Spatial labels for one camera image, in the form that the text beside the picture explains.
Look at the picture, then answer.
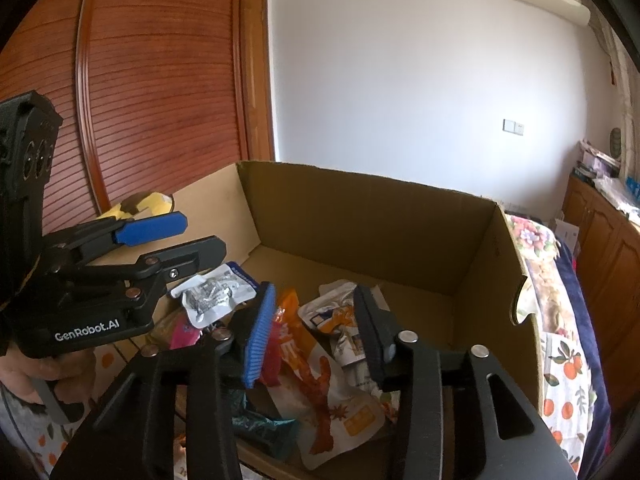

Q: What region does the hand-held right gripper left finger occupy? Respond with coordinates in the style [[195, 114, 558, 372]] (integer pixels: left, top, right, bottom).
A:
[[49, 282, 277, 480]]

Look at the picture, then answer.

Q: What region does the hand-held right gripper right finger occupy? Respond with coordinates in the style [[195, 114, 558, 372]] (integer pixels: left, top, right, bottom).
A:
[[352, 285, 578, 480]]

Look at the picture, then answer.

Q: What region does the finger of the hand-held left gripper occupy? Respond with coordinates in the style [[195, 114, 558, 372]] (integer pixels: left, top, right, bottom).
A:
[[42, 211, 188, 271], [50, 235, 227, 322]]

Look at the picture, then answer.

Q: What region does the silver and blue snack packet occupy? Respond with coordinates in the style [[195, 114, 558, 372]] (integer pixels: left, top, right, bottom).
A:
[[170, 262, 261, 330]]

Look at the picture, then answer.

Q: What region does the white snack packet orange label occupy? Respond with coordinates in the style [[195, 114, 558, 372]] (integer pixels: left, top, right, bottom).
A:
[[298, 280, 397, 363]]

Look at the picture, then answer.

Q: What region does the pink snack packet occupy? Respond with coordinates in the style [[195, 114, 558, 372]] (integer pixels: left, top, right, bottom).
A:
[[169, 320, 202, 352]]

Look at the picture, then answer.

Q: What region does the orange and white snack packet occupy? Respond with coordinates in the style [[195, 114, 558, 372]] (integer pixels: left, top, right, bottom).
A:
[[272, 287, 387, 471]]

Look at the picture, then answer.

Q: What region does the teal snack packet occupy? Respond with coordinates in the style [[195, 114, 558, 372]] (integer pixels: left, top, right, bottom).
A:
[[231, 395, 301, 461]]

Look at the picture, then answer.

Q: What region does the large cardboard box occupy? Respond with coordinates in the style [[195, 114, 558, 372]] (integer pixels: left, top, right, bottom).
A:
[[90, 160, 546, 480]]

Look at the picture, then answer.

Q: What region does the person's left hand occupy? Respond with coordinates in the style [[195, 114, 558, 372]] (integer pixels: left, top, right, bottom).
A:
[[0, 346, 98, 403]]

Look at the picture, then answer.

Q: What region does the yellow plush toy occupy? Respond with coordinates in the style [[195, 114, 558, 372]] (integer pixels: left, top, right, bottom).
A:
[[97, 191, 175, 221]]

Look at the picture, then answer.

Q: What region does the slatted wooden wardrobe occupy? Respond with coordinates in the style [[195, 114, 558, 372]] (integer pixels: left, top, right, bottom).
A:
[[0, 0, 251, 241]]

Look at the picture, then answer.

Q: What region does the wooden door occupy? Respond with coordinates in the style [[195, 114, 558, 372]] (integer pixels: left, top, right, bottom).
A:
[[243, 0, 277, 163]]

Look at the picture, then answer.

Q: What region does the floral bedsheet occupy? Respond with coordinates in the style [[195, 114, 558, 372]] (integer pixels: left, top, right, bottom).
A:
[[502, 212, 576, 341]]

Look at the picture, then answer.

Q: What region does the orange fruit print cloth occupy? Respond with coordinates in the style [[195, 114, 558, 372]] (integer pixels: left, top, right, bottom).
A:
[[0, 330, 603, 480]]

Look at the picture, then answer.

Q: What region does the fruit pattern tablecloth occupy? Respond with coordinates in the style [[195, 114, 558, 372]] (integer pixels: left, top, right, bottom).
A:
[[555, 240, 613, 476]]

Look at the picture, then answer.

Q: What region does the white paper bag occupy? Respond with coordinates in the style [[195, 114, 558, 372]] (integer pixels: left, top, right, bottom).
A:
[[554, 217, 581, 257]]

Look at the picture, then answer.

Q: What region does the long wooden cabinet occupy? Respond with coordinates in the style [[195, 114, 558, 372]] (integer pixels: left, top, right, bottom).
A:
[[561, 175, 640, 401]]

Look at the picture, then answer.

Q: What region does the stack of boxes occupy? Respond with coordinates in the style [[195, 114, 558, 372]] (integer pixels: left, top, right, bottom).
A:
[[575, 140, 621, 182]]

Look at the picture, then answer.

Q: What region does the white plastic bag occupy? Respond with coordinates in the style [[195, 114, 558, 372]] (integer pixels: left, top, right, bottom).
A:
[[595, 177, 640, 222]]

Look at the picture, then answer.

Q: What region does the cream checked curtain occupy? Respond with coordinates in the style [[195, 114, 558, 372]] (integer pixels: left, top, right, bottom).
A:
[[590, 10, 640, 181]]

